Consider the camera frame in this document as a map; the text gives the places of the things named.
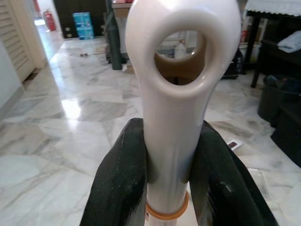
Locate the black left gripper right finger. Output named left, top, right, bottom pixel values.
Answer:
left=188, top=120, right=273, bottom=226

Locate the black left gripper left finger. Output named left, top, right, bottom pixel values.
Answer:
left=82, top=117, right=149, bottom=226

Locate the white handled broom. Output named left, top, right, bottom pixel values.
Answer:
left=124, top=0, right=243, bottom=226

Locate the clear plastic case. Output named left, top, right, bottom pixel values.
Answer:
left=246, top=168, right=271, bottom=201

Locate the black round waste bin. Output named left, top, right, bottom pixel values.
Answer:
left=257, top=74, right=301, bottom=123

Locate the white plastic jug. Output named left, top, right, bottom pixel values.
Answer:
left=174, top=40, right=189, bottom=60

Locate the blue printed carton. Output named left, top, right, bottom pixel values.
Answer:
left=76, top=25, right=95, bottom=40
left=72, top=12, right=92, bottom=28

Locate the grey folded cloth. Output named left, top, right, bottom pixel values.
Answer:
left=277, top=31, right=301, bottom=50

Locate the red fire extinguisher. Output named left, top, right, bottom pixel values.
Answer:
left=43, top=8, right=57, bottom=32

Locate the cream louvred door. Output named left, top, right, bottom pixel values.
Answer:
left=0, top=0, right=35, bottom=83

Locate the table with white lace cloth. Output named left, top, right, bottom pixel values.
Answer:
left=244, top=0, right=301, bottom=89

